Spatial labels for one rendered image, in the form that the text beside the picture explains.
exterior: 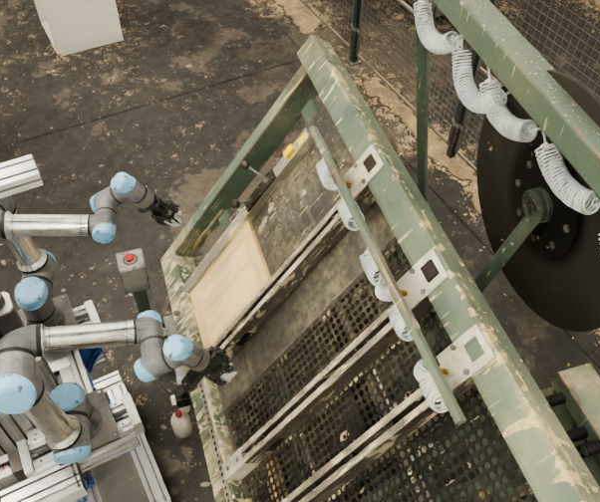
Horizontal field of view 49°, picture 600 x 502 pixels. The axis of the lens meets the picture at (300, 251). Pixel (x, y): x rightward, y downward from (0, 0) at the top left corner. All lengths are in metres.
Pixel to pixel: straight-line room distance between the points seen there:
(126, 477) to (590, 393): 2.23
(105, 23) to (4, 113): 1.19
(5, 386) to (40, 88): 4.19
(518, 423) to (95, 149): 4.10
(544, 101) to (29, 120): 4.35
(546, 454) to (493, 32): 1.22
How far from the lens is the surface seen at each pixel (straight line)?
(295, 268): 2.29
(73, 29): 6.13
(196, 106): 5.41
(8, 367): 1.98
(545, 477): 1.60
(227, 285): 2.73
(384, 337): 1.95
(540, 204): 2.06
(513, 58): 2.05
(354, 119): 2.22
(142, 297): 3.28
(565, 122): 1.87
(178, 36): 6.27
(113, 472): 3.38
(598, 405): 1.81
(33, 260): 2.70
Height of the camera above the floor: 3.26
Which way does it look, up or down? 50 degrees down
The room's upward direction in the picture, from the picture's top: 2 degrees clockwise
